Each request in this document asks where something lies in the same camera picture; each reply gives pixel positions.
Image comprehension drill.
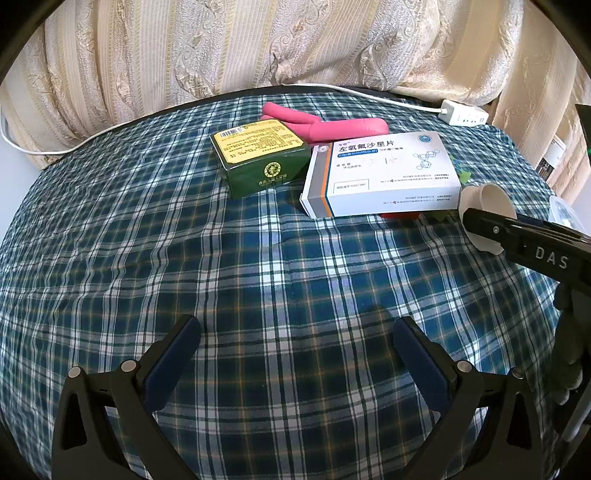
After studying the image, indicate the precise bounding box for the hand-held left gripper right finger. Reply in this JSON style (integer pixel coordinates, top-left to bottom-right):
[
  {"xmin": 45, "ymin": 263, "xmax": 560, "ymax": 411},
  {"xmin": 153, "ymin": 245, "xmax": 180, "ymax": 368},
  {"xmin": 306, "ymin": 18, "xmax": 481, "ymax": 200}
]
[{"xmin": 392, "ymin": 316, "xmax": 543, "ymax": 480}]

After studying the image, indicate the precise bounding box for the white power cable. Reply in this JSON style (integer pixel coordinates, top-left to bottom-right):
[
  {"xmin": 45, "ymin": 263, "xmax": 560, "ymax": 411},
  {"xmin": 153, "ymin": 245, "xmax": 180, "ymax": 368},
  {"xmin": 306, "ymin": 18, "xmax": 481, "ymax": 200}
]
[{"xmin": 0, "ymin": 83, "xmax": 446, "ymax": 155}]

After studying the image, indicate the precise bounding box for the person's right hand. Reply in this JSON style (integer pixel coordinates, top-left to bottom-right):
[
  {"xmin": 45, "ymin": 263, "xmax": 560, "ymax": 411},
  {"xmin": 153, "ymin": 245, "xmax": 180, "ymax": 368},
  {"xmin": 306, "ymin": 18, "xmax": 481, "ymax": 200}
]
[{"xmin": 553, "ymin": 294, "xmax": 584, "ymax": 403}]

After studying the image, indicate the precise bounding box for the white cup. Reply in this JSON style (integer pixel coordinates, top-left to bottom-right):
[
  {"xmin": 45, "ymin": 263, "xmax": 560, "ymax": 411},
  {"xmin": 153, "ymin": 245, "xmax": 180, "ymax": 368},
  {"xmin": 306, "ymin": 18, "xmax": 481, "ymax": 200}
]
[{"xmin": 458, "ymin": 183, "xmax": 518, "ymax": 254}]

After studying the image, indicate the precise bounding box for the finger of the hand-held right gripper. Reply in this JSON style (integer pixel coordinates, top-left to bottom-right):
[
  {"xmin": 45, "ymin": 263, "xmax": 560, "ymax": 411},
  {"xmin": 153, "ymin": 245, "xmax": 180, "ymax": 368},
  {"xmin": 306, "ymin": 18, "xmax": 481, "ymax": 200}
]
[
  {"xmin": 462, "ymin": 207, "xmax": 521, "ymax": 260},
  {"xmin": 514, "ymin": 213, "xmax": 591, "ymax": 242}
]

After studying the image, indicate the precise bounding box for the white tower heater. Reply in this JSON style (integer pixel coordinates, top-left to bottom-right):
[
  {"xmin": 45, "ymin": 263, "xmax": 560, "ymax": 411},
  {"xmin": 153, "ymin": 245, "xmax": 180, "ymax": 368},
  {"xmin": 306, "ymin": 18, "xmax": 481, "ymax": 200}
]
[{"xmin": 536, "ymin": 134, "xmax": 568, "ymax": 182}]

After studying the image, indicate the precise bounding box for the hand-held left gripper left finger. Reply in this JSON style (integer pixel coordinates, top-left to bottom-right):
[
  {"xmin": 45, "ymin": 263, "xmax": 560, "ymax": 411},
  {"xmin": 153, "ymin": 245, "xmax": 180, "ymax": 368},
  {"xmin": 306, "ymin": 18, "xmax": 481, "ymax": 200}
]
[{"xmin": 51, "ymin": 315, "xmax": 202, "ymax": 480}]

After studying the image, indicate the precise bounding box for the white power strip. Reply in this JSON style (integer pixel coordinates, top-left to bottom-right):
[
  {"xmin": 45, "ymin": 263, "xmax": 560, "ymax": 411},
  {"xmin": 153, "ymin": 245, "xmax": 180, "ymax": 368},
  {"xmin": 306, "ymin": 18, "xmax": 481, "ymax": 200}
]
[{"xmin": 441, "ymin": 99, "xmax": 489, "ymax": 126}]

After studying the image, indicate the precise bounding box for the blue plaid tablecloth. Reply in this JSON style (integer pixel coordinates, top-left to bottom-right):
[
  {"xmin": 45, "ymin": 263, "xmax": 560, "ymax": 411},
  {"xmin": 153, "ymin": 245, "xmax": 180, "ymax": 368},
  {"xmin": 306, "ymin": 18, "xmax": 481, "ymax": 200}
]
[{"xmin": 0, "ymin": 85, "xmax": 591, "ymax": 480}]

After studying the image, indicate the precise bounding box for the cream patterned curtain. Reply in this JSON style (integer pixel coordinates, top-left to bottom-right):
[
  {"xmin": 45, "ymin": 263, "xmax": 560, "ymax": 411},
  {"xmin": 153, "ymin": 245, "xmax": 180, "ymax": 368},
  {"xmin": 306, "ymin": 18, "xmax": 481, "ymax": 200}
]
[
  {"xmin": 489, "ymin": 0, "xmax": 591, "ymax": 204},
  {"xmin": 0, "ymin": 0, "xmax": 525, "ymax": 171}
]

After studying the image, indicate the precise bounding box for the green and yellow box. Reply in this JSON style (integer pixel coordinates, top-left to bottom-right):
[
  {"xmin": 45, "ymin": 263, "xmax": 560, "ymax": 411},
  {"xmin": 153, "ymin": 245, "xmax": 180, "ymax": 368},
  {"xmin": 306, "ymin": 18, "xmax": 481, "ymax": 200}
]
[{"xmin": 211, "ymin": 119, "xmax": 311, "ymax": 200}]

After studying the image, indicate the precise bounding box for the clear plastic bowl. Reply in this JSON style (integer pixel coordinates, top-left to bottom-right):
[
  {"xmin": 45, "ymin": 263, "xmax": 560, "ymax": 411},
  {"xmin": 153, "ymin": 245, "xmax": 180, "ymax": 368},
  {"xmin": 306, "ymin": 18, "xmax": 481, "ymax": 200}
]
[{"xmin": 549, "ymin": 195, "xmax": 591, "ymax": 228}]

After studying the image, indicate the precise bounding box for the white medicine box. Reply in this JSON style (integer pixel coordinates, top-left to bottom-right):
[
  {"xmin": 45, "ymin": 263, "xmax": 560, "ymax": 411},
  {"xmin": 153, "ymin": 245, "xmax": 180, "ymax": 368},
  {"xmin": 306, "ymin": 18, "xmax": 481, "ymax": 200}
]
[{"xmin": 299, "ymin": 130, "xmax": 462, "ymax": 219}]

